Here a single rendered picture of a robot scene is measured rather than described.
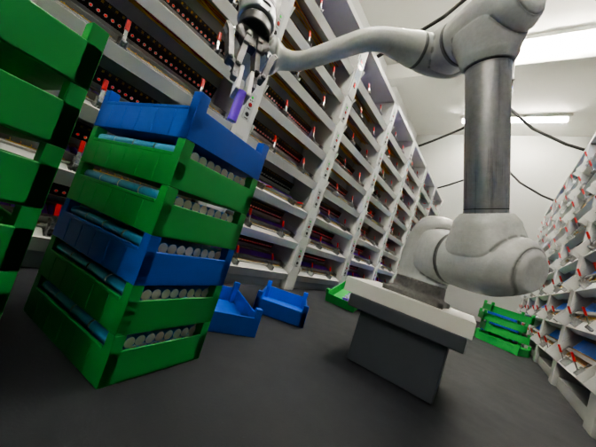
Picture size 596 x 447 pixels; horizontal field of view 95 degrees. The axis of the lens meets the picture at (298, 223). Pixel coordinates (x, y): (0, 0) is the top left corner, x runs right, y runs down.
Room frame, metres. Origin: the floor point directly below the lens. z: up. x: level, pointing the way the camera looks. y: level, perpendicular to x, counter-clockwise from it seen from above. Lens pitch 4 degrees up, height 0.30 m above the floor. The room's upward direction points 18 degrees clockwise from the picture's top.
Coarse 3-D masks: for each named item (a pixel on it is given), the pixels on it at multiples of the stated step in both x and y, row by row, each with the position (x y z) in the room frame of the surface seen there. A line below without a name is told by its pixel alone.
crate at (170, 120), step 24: (120, 96) 0.57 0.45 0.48; (96, 120) 0.57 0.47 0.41; (120, 120) 0.52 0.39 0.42; (144, 120) 0.48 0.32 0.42; (168, 120) 0.45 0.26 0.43; (192, 120) 0.42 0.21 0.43; (168, 144) 0.51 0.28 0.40; (216, 144) 0.48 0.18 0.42; (240, 144) 0.52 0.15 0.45; (264, 144) 0.58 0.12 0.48; (240, 168) 0.54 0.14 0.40
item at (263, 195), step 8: (272, 184) 1.61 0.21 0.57; (256, 192) 1.31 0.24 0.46; (264, 192) 1.35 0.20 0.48; (288, 192) 1.74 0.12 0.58; (264, 200) 1.38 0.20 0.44; (272, 200) 1.41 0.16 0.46; (280, 200) 1.45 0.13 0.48; (296, 200) 1.73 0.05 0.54; (304, 200) 1.70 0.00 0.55; (288, 208) 1.53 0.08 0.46; (296, 208) 1.57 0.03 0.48; (304, 208) 1.68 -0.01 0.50; (304, 216) 1.66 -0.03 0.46
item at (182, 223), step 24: (72, 192) 0.56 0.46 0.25; (96, 192) 0.52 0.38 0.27; (120, 192) 0.48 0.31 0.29; (168, 192) 0.42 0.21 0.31; (120, 216) 0.47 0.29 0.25; (144, 216) 0.44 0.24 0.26; (168, 216) 0.44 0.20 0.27; (192, 216) 0.48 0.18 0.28; (240, 216) 0.58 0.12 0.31; (192, 240) 0.49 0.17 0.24; (216, 240) 0.54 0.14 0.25
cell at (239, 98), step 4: (240, 92) 0.52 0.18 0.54; (244, 92) 0.52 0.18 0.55; (236, 96) 0.52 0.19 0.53; (240, 96) 0.52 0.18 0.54; (244, 96) 0.52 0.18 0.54; (236, 100) 0.52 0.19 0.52; (240, 100) 0.52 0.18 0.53; (232, 104) 0.52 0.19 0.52; (236, 104) 0.52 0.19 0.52; (240, 104) 0.52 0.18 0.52; (232, 108) 0.52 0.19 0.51; (236, 108) 0.52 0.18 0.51; (240, 108) 0.53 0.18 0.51; (232, 112) 0.52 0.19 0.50; (236, 112) 0.52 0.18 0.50; (228, 116) 0.52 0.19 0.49; (232, 116) 0.52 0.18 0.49; (236, 116) 0.52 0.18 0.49; (228, 120) 0.53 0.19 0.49; (232, 120) 0.52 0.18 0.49; (236, 120) 0.53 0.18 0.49
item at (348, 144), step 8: (344, 128) 1.74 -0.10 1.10; (344, 136) 1.77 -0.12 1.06; (352, 136) 1.90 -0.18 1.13; (344, 144) 1.81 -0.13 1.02; (352, 144) 1.88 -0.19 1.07; (344, 152) 2.10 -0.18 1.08; (352, 152) 1.92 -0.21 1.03; (352, 160) 2.18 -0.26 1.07; (360, 160) 2.03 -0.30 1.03; (368, 160) 2.27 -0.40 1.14; (368, 168) 2.16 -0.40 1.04
